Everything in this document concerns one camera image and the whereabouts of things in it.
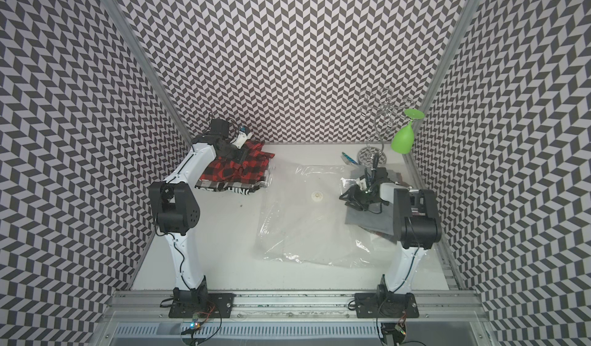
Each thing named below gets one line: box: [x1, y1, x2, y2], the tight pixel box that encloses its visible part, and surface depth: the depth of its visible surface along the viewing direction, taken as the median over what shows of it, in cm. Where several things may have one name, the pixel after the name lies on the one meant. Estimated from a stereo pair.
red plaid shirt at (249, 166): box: [200, 139, 276, 184], surface depth 100 cm
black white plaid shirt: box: [195, 179, 271, 196], surface depth 101 cm
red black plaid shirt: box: [199, 156, 242, 183], surface depth 100 cm
